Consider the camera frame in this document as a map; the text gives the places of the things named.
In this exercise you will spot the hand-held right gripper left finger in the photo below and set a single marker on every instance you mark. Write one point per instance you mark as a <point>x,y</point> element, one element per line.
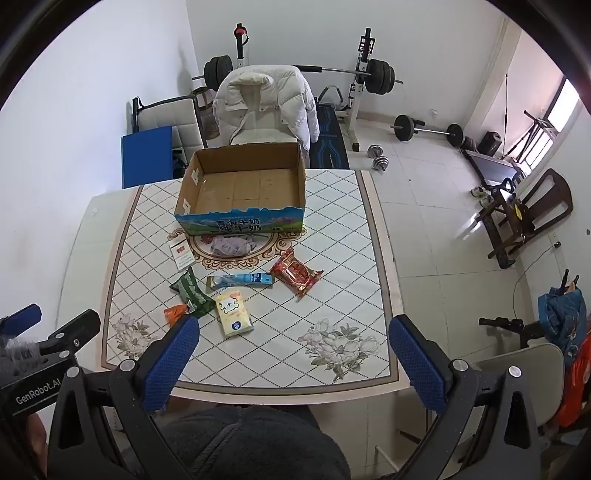
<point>173,364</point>

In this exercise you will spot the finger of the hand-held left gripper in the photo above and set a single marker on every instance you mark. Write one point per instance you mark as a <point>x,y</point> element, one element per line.
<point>21,316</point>
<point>74,330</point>

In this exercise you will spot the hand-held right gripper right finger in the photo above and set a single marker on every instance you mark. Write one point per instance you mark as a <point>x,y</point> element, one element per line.
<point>418,364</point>

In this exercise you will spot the orange snack packet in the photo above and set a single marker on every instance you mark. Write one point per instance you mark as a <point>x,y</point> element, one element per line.
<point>174,314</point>

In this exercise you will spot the green snack packet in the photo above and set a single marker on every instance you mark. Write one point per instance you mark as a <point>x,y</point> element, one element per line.
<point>191,290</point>

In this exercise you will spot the yellow tissue pack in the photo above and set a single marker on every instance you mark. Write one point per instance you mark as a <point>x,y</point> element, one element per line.
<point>233,314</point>

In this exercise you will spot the white red cigarette pack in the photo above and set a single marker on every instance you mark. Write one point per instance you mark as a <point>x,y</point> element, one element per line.
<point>181,256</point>

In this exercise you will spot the blue white tube packet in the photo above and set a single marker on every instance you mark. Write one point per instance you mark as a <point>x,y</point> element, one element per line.
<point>244,279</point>

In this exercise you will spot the purple cloth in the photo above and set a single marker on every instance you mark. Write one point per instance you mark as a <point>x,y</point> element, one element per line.
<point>228,245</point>

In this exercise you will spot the red snack packet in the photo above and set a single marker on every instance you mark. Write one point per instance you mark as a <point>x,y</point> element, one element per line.
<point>293,272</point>

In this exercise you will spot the cardboard box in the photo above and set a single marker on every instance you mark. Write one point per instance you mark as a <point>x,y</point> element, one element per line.
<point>240,184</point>

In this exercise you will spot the white plastic chair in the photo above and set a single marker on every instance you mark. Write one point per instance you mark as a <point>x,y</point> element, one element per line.
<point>521,360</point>

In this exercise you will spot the person's dark fleece clothing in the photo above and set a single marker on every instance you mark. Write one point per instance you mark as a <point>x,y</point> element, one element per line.
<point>254,443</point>

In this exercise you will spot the patterned top table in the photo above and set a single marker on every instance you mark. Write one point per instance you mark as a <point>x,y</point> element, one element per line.
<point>323,277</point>

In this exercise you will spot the blue jacket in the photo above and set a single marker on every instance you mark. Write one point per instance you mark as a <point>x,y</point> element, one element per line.
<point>561,318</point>

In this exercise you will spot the orange cloth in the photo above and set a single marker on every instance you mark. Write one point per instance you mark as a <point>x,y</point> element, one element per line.
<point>572,383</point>

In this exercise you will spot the pair of white shoes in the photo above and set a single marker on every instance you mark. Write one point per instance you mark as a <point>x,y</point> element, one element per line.
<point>481,194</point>

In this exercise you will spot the blue board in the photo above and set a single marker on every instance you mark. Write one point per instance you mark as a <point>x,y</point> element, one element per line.
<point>145,157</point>

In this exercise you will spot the dark treadmill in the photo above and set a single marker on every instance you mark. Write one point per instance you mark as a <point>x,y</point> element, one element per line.
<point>494,168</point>

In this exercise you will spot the dark wooden chair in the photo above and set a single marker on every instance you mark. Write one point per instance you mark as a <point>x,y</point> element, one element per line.
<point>549,194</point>

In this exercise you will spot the black bag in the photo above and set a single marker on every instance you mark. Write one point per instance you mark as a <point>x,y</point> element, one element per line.
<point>489,143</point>

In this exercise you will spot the beige cushioned chair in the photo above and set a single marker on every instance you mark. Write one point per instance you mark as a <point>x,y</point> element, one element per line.
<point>166,115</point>

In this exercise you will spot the small barbell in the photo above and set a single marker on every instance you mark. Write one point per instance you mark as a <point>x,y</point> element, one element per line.
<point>406,125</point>

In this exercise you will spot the black blue weight bench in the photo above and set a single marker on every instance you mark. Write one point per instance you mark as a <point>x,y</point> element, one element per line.
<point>330,138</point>

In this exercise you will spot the clear water jug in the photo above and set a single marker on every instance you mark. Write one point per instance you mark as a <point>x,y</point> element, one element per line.
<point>210,122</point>

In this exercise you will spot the white upholstered chair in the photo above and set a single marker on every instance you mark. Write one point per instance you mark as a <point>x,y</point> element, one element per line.
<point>258,134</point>

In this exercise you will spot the white bench press rack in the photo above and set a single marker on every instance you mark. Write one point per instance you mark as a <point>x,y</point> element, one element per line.
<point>358,92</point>

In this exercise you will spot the white puffer jacket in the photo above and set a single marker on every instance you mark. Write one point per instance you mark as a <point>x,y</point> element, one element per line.
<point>277,97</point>

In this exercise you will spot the barbell with black plates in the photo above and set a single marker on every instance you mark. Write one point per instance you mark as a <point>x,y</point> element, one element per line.
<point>381,76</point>

